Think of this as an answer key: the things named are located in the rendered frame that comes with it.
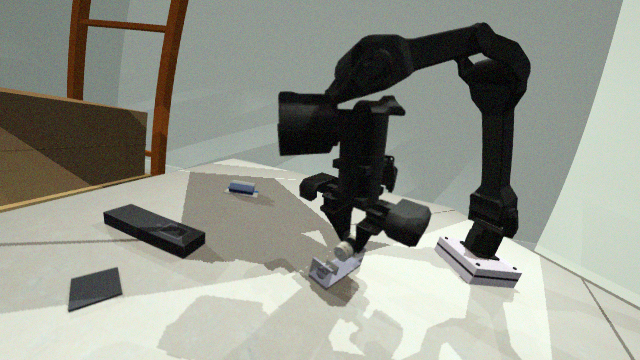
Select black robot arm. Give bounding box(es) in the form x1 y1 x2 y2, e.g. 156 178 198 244
277 22 531 261

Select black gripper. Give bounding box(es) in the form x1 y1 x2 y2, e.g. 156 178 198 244
299 151 432 253

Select white cylindrical battery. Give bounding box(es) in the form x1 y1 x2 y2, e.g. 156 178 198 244
334 231 357 262

